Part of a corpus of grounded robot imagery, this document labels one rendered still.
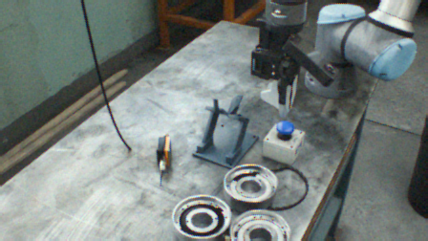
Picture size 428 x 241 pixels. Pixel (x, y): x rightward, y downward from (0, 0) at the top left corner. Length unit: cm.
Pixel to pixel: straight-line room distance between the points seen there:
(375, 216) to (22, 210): 152
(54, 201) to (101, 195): 10
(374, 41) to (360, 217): 110
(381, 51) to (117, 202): 66
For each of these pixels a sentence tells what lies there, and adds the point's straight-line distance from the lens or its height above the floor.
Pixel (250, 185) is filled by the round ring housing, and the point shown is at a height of 81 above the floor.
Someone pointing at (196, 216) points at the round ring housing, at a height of 82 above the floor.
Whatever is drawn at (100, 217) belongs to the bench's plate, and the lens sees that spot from 87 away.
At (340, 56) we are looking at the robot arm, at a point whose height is 92.
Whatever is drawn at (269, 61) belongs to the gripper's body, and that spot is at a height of 103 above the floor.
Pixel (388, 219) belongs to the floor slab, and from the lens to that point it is 204.
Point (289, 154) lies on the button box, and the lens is 94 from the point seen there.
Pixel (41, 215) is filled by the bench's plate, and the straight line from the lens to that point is 91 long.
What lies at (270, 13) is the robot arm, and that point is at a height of 113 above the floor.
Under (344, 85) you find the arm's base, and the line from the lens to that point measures 121.
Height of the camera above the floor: 143
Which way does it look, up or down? 36 degrees down
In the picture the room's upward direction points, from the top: straight up
